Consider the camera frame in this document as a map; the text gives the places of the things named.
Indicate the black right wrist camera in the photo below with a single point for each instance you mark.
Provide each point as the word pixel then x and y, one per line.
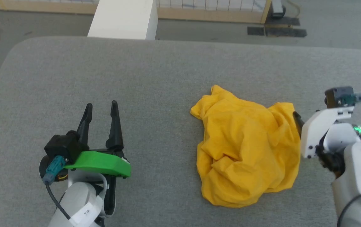
pixel 338 96

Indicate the wooden framed mesh fence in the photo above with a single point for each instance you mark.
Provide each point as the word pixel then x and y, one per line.
pixel 212 14

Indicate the grey fabric sofa seat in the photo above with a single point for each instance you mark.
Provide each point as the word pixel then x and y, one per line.
pixel 168 110

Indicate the yellow garment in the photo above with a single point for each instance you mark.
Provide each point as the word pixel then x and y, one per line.
pixel 246 151

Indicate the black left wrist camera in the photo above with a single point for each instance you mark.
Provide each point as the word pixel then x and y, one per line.
pixel 65 145

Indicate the dark grey floor mat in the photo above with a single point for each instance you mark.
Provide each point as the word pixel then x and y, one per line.
pixel 283 21

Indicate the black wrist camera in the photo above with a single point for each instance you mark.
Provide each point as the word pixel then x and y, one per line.
pixel 338 96
pixel 65 145

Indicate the white rectangular pillar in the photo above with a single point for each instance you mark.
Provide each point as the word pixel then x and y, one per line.
pixel 123 19

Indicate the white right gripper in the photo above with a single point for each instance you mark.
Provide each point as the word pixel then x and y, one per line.
pixel 317 132

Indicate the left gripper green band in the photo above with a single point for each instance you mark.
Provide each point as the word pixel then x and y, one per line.
pixel 105 164

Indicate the long black floor mat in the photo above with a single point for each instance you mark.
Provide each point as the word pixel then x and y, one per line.
pixel 286 32

